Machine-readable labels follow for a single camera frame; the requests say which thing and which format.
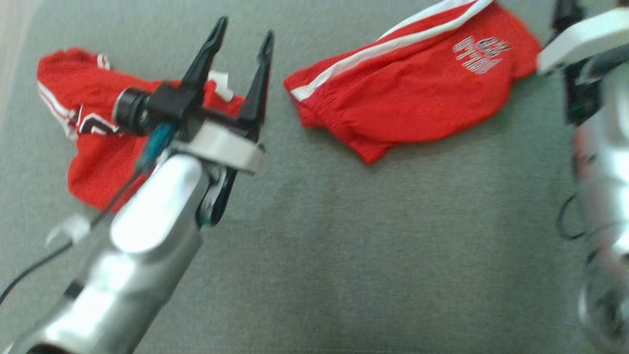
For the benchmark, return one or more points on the red Bulls 23 jersey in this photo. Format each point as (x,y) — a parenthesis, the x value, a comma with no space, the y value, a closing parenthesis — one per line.
(93,172)

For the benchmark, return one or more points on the red Bulls 23 shorts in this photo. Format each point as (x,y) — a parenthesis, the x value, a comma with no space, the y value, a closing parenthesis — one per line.
(417,93)

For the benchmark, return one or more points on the grey sofa seat cushion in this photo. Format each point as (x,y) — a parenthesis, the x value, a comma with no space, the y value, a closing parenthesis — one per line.
(373,236)

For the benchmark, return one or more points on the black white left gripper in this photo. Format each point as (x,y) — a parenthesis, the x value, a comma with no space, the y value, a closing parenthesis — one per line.
(226,147)

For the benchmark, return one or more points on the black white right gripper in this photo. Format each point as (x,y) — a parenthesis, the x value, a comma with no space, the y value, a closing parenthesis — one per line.
(585,42)

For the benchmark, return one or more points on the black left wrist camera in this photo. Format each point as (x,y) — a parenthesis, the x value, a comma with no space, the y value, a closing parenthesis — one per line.
(147,108)

